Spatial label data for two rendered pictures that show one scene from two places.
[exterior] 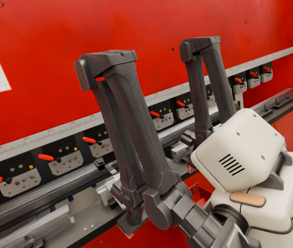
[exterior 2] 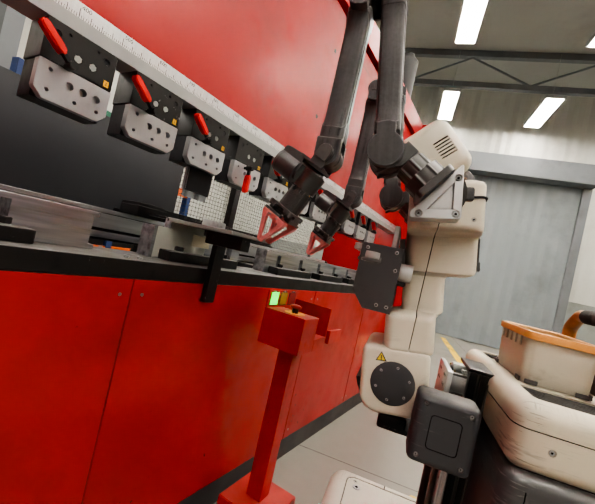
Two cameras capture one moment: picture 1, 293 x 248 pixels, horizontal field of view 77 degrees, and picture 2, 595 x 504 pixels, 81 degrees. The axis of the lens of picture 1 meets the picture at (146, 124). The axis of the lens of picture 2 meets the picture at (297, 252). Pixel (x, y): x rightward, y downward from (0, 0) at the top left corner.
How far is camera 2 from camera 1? 82 cm
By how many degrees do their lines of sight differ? 36
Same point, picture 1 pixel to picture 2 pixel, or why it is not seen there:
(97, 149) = (196, 151)
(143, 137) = (400, 68)
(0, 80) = not seen: outside the picture
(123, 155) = (350, 93)
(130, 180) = (344, 125)
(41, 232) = (30, 216)
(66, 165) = (150, 131)
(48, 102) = (183, 28)
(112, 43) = (275, 45)
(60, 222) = (73, 224)
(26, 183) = (81, 100)
